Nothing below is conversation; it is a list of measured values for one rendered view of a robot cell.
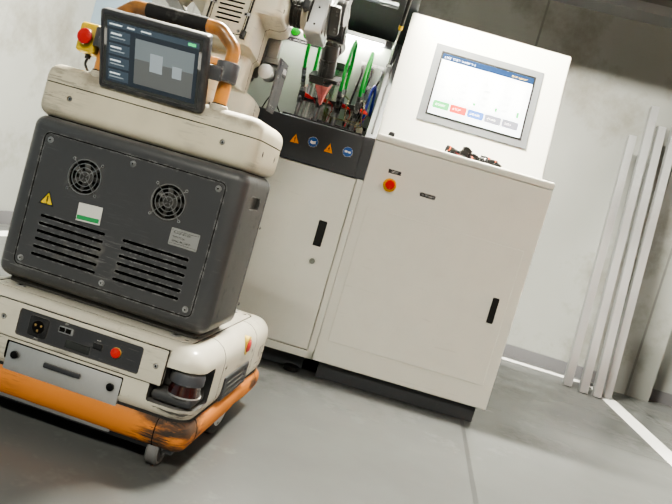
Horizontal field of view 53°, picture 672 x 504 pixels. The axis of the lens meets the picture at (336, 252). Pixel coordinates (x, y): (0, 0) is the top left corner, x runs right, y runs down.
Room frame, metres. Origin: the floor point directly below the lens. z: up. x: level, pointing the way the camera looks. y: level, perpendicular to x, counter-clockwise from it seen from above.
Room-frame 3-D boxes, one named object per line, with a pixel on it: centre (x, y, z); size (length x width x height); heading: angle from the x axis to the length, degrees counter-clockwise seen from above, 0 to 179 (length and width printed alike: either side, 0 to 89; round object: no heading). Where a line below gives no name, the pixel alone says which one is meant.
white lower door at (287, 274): (2.61, 0.33, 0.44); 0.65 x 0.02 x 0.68; 89
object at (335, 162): (2.63, 0.32, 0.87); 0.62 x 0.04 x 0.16; 89
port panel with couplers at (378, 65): (3.13, 0.07, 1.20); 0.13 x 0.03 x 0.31; 89
